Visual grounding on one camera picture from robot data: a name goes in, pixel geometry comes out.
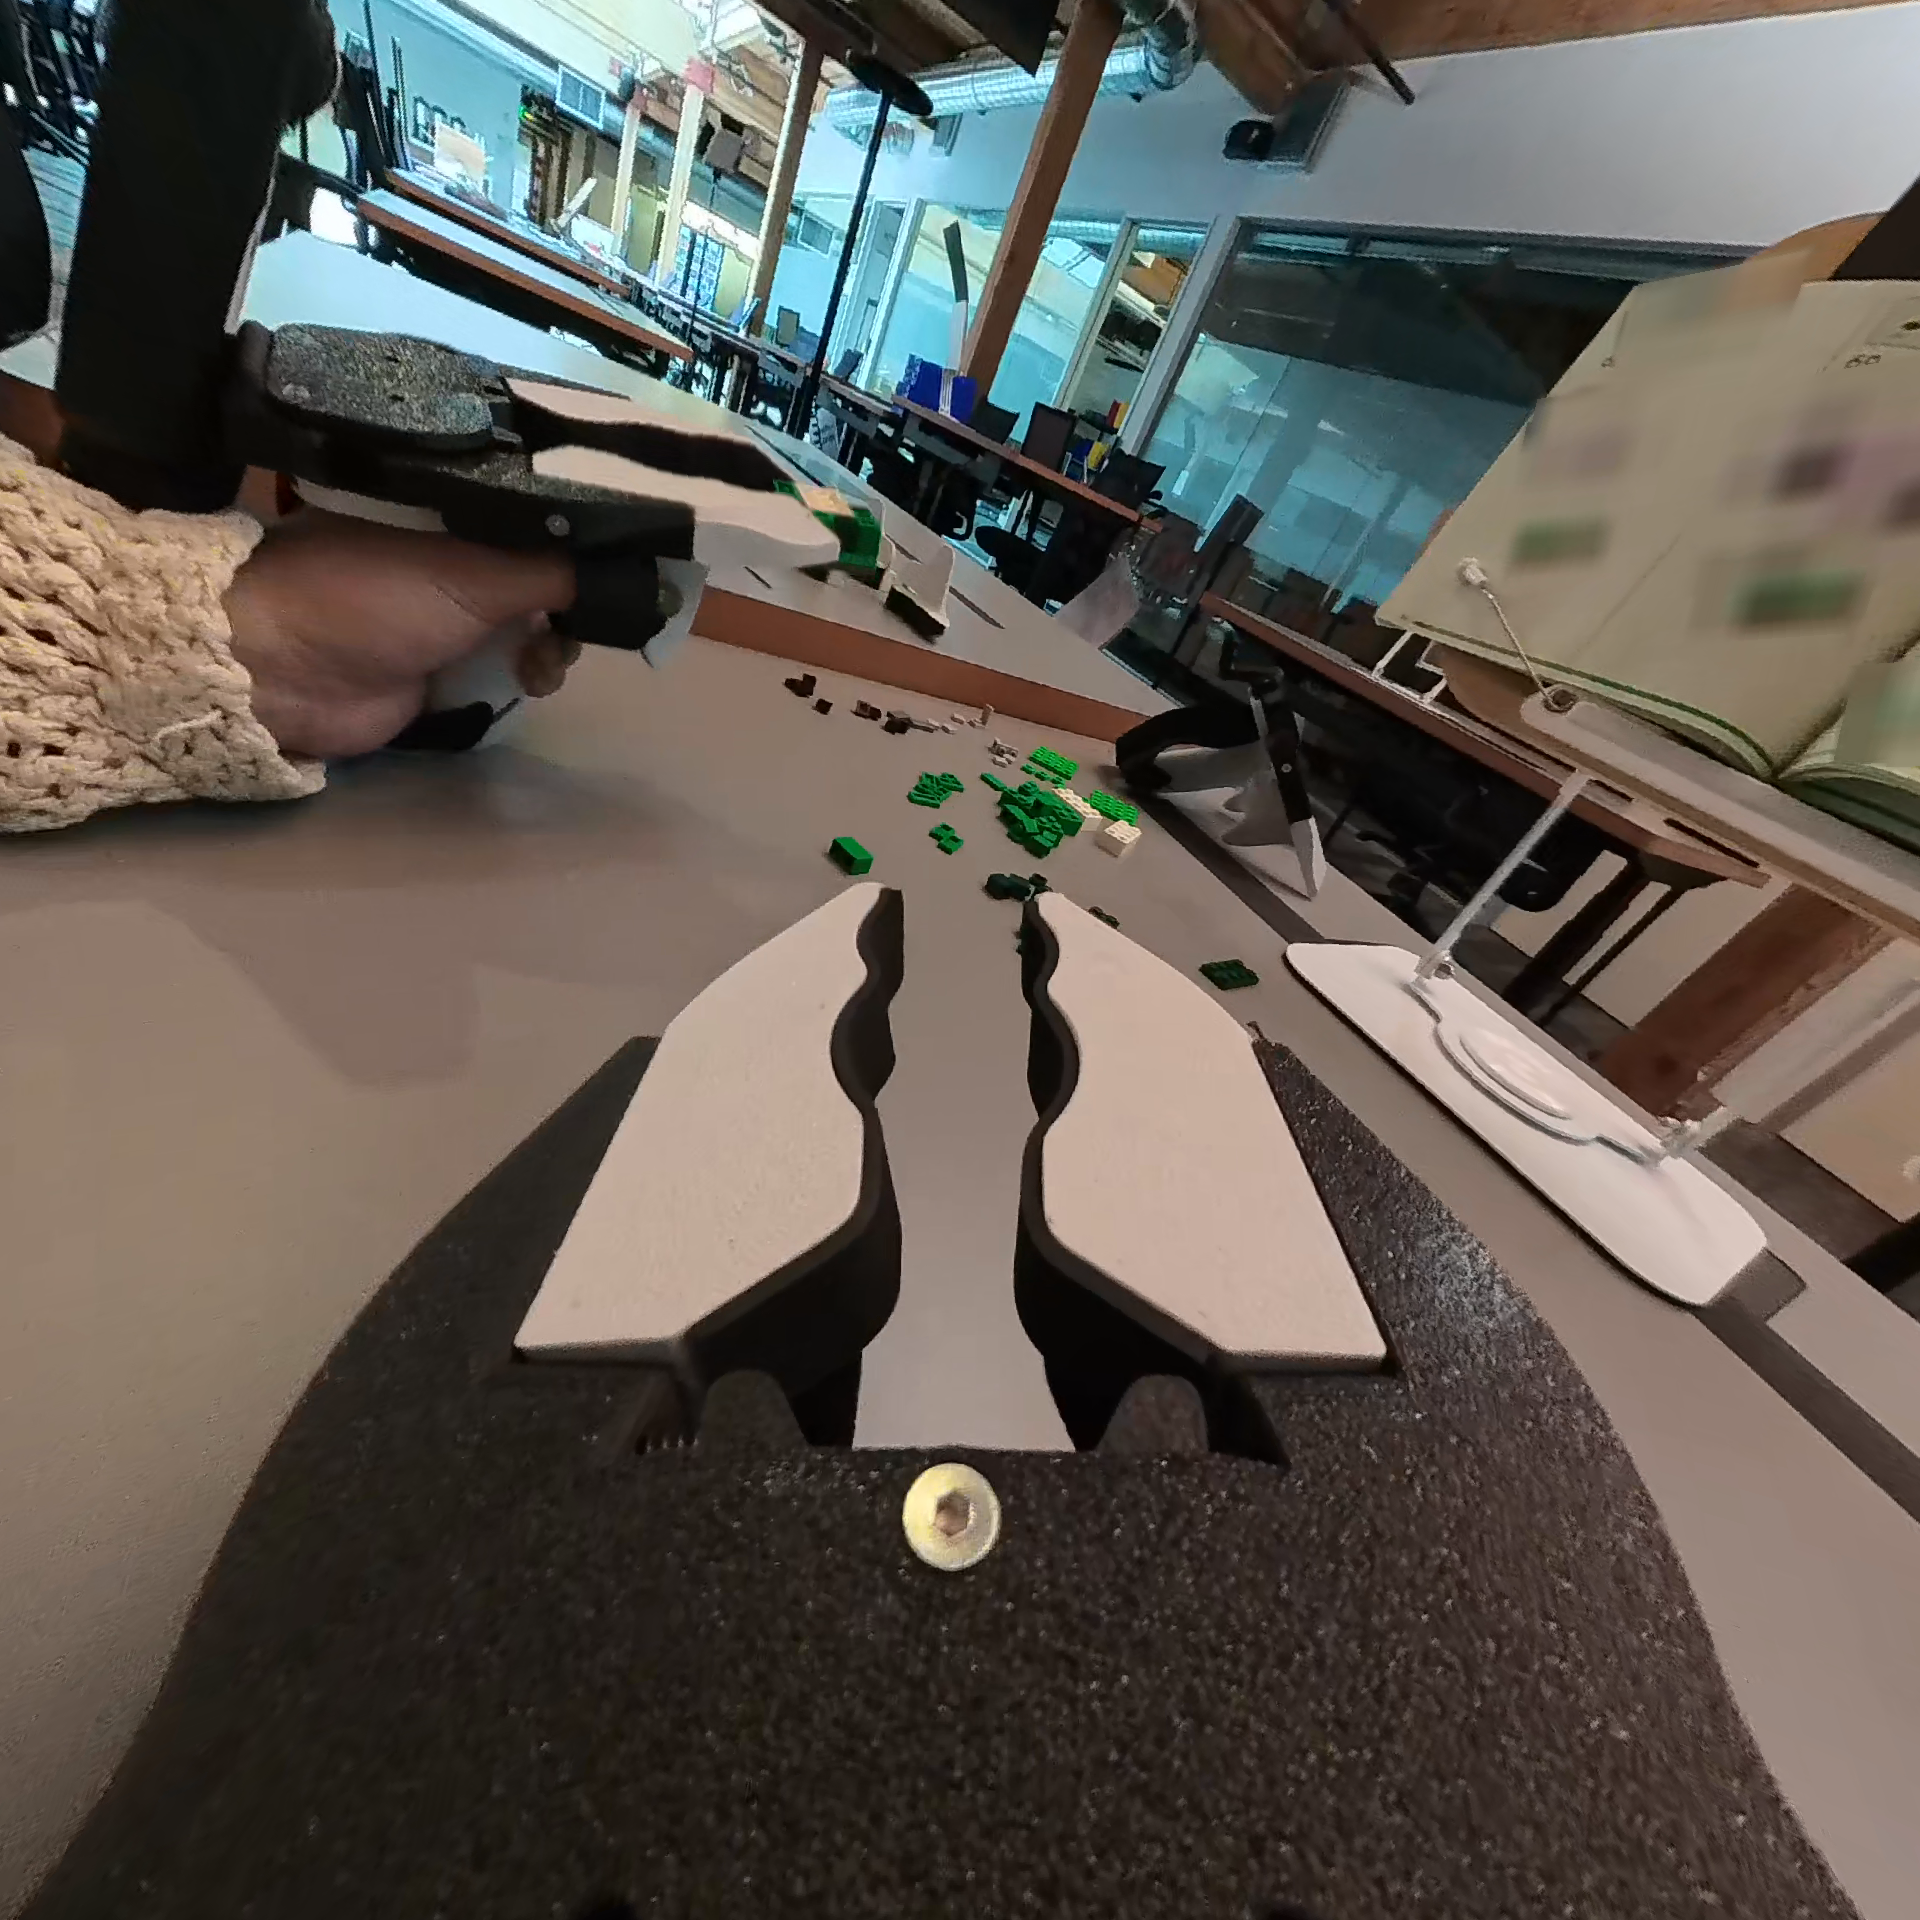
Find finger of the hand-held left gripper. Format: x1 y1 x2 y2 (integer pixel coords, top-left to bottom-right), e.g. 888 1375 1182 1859
532 443 846 576
502 377 784 490

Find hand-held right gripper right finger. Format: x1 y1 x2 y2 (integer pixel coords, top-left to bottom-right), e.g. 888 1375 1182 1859
1015 893 1388 1375

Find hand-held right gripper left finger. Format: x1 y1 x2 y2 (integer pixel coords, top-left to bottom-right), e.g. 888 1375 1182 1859
509 882 906 1369

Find green and white lego assembly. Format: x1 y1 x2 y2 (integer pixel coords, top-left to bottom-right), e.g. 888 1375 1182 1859
772 480 888 581

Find small black lego pieces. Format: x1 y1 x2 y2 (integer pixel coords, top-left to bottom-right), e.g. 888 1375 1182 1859
782 674 919 737

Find pile of dark green lego pieces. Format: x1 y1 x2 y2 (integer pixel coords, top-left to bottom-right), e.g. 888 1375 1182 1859
982 870 1121 935

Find pile of bright green lego pieces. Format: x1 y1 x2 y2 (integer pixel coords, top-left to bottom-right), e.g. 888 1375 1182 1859
908 744 1146 862

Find lego instruction book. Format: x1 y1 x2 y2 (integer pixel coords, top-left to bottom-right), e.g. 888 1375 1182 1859
1376 278 1920 812

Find person's left hand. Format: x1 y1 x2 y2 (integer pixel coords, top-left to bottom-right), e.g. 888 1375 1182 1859
222 511 579 761

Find loose grey finger plate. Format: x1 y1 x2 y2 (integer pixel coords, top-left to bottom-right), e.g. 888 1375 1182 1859
882 537 961 641

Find wooden top office desk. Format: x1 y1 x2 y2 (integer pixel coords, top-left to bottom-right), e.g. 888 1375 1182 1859
357 162 695 379
1199 591 1778 1025

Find white book stand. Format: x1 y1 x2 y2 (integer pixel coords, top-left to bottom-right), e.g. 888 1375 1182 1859
1286 660 1920 1310

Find black and white spare gripper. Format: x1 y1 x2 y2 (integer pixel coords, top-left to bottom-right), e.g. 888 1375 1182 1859
1116 682 1331 900

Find white page holder cord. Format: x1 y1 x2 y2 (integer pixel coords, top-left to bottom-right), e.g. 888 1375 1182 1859
1457 560 1580 713

